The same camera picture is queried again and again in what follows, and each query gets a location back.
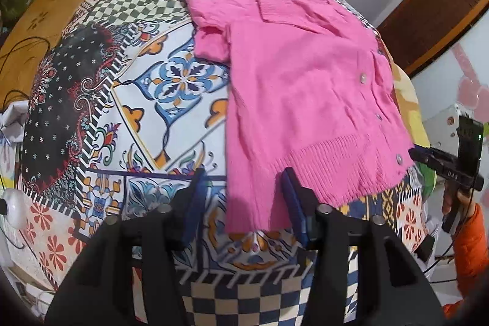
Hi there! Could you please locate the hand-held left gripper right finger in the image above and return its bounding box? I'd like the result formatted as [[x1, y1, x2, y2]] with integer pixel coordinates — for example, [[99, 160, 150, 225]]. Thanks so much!
[[281, 167, 446, 326]]

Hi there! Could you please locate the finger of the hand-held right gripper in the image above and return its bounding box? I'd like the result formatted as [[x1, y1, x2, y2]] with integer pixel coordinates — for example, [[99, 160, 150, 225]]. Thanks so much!
[[408, 146, 459, 174]]

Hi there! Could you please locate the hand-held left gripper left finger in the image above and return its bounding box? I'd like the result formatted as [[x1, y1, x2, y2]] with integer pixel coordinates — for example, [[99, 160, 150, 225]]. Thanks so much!
[[45, 167, 209, 326]]

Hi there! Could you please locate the pink knit cardigan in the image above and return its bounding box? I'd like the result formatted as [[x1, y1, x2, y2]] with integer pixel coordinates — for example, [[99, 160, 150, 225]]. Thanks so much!
[[178, 0, 416, 235]]

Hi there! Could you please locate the person's right forearm orange sleeve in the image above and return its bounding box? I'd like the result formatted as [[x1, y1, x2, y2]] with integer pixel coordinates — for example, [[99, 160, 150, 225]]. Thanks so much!
[[442, 202, 489, 320]]

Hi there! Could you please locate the person's right hand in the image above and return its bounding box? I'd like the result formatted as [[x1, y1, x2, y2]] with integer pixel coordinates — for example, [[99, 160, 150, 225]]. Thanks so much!
[[441, 190, 476, 226]]

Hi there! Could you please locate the white box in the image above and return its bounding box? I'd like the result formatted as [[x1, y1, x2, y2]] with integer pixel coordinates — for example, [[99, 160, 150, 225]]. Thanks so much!
[[423, 102, 471, 152]]

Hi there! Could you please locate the yellow green bedsheet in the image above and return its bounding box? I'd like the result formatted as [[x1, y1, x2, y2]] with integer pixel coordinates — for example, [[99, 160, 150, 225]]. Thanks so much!
[[393, 64, 437, 197]]

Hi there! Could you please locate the patchwork patterned blanket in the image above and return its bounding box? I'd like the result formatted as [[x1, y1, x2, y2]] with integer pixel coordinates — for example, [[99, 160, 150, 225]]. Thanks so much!
[[17, 0, 434, 326]]

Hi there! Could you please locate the brown wooden door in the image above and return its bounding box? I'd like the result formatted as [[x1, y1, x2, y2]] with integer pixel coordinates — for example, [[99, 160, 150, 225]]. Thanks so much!
[[376, 0, 489, 77]]

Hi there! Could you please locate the white round device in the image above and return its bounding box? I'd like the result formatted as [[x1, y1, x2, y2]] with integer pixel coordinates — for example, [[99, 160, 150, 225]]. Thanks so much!
[[0, 189, 30, 232]]

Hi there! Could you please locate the yellow wooden headboard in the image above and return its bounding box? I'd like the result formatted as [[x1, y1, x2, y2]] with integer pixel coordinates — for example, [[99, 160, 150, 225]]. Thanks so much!
[[0, 0, 105, 109]]

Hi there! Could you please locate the pink cartoon wall sticker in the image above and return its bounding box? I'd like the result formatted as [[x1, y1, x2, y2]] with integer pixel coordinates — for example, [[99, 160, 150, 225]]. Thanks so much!
[[450, 42, 489, 137]]

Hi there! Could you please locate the black cable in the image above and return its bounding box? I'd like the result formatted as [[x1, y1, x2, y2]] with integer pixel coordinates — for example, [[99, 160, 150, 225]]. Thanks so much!
[[0, 36, 50, 109]]

